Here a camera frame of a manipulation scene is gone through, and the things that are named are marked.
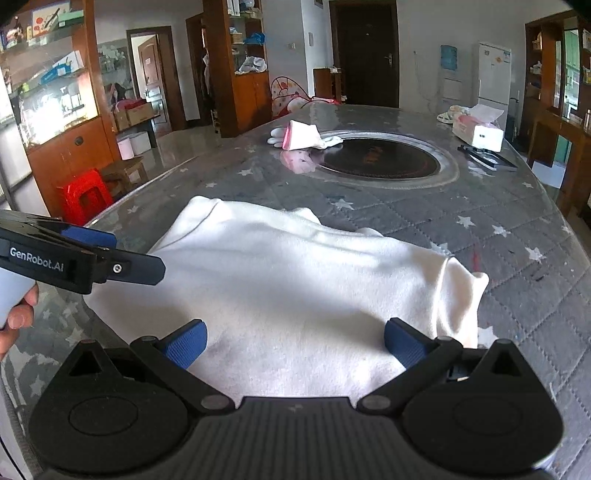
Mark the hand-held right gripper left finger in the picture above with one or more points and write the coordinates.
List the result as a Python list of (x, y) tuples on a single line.
[(187, 344)]

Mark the brown wooden room door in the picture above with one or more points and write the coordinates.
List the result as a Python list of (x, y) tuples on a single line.
[(164, 78)]

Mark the cardboard box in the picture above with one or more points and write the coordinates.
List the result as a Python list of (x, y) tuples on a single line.
[(138, 115)]

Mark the patterned cloth bundle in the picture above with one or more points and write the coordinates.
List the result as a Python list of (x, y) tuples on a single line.
[(450, 114)]

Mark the white storage bin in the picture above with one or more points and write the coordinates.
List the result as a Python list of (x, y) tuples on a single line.
[(142, 142), (125, 148)]

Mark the white glove with pink cuff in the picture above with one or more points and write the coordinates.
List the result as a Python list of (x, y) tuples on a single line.
[(300, 134)]

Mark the white pink tissue box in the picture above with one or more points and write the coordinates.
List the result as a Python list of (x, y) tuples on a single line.
[(480, 134)]

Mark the cream white garment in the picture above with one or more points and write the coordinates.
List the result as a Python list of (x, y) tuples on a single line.
[(286, 286)]

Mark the white refrigerator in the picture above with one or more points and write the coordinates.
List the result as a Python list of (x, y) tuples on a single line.
[(494, 78)]

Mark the pink play tent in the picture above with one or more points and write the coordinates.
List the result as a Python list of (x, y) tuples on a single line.
[(288, 97)]

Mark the water dispenser with blue bottle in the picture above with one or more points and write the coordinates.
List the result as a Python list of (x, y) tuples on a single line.
[(450, 78)]

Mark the dark entrance door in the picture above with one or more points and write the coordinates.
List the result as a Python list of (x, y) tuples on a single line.
[(364, 55)]

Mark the wooden low stool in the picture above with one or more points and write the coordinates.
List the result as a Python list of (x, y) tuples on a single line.
[(127, 170)]

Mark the round black built-in cooktop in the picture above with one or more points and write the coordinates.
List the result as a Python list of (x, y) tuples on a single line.
[(378, 159)]

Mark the red plastic stool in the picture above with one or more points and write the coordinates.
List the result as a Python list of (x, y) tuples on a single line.
[(85, 194)]

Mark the small wooden cabinet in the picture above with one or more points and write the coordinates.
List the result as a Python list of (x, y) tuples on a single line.
[(325, 83)]

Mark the wooden glass display cabinet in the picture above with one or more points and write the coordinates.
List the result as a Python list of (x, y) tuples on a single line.
[(69, 147)]

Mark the wooden shelf cabinet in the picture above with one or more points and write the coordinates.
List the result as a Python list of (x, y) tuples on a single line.
[(221, 92)]

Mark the wooden glass wall cabinet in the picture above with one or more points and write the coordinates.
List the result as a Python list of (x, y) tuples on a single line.
[(545, 60)]

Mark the person's left hand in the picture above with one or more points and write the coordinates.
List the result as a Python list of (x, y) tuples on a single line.
[(21, 318)]

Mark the wooden sideboard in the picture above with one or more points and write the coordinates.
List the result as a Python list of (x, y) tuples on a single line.
[(572, 152)]

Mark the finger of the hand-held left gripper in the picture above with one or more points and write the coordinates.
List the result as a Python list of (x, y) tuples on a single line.
[(90, 237), (134, 268)]

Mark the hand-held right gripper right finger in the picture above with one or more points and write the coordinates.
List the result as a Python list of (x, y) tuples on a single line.
[(406, 344)]

